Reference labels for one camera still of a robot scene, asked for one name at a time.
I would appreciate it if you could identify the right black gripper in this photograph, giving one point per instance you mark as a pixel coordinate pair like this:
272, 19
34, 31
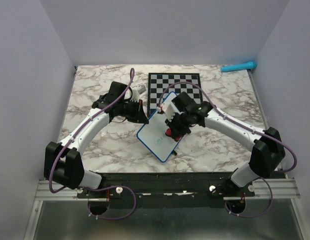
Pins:
176, 131

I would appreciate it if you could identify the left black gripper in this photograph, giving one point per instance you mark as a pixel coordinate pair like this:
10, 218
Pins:
139, 116

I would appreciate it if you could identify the blue framed whiteboard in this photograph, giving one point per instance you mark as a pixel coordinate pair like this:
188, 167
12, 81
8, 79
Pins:
153, 137

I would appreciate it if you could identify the black white chessboard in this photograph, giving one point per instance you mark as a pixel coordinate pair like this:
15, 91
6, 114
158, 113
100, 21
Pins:
158, 82

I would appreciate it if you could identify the red bow-shaped eraser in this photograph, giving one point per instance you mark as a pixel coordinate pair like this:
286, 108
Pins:
173, 134

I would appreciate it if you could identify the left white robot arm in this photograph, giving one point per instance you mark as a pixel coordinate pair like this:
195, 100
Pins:
63, 160

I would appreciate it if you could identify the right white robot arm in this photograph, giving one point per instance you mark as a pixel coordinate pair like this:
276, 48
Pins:
182, 112

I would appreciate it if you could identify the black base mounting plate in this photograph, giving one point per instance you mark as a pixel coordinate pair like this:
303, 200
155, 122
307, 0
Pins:
166, 190

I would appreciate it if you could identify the blue marker pen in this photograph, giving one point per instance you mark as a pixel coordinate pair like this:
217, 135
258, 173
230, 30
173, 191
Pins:
238, 67

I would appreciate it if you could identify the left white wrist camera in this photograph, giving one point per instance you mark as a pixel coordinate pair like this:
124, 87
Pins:
136, 91

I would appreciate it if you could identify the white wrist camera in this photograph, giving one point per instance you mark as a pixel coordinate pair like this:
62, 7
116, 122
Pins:
136, 91
167, 109

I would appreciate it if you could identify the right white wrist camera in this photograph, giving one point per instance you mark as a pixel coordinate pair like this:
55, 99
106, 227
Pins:
167, 109

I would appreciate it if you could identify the aluminium extrusion rail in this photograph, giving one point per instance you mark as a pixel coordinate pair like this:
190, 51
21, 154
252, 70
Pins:
281, 188

